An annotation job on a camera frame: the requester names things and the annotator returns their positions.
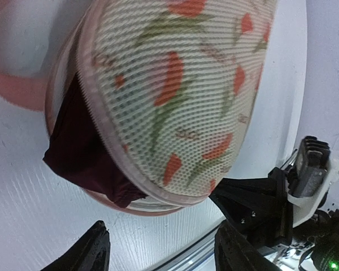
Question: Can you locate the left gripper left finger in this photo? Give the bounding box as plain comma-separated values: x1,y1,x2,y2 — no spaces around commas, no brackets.
42,220,111,271

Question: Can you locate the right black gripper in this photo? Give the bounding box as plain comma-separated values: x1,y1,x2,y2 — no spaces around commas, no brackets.
210,167,339,270

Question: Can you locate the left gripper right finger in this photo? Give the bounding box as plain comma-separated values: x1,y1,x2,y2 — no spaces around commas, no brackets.
214,222,280,271

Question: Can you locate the dark red bra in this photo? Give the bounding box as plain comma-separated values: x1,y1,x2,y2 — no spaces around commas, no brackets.
44,76,147,208

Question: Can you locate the patterned beige laundry bag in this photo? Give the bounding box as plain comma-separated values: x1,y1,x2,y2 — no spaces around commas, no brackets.
45,1,277,216

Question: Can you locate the pink bra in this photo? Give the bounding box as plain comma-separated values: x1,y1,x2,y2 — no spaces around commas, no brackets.
0,1,90,111

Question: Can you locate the aluminium front rail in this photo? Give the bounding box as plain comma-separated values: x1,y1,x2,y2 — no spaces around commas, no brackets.
149,217,300,271

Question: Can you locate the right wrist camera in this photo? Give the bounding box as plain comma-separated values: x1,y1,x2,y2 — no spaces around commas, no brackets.
287,135,339,227

